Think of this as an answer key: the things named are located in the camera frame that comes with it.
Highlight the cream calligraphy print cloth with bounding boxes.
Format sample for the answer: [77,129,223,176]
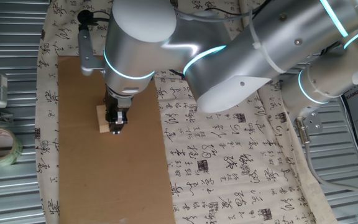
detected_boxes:
[34,0,339,224]

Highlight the light wooden block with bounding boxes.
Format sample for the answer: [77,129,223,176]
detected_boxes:
[96,104,112,134]

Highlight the brown cardboard sheet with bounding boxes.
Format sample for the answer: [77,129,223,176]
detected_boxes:
[57,55,177,224]

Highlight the round black camera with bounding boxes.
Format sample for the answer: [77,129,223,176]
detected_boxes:
[76,9,93,25]

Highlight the long black cable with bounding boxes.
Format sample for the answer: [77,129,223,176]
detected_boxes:
[211,0,273,17]

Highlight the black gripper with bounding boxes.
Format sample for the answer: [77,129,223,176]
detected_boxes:
[103,84,134,136]

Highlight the grey base hose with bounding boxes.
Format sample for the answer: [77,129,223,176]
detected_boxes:
[294,117,358,205]

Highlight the silver camera bracket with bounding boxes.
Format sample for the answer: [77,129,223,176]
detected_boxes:
[77,26,106,77]

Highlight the black camera cable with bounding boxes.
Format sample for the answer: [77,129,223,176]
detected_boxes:
[88,16,111,24]

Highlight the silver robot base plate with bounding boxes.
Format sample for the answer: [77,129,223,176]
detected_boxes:
[301,109,324,136]

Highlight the white zip tie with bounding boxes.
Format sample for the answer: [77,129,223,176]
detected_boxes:
[248,10,287,75]

